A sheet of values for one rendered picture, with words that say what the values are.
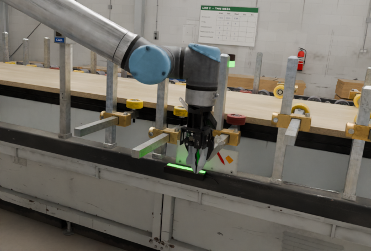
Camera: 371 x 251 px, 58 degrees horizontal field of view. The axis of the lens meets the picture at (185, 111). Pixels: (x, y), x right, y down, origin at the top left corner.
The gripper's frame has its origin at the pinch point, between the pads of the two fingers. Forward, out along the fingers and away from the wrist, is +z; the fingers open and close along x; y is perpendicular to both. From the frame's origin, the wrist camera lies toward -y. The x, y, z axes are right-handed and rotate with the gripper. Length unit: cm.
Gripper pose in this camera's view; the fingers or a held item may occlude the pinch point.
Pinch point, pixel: (197, 168)
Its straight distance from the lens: 102.9
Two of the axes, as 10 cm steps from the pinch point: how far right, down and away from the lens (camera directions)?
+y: -3.7, 1.6, -9.1
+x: 9.3, 1.4, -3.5
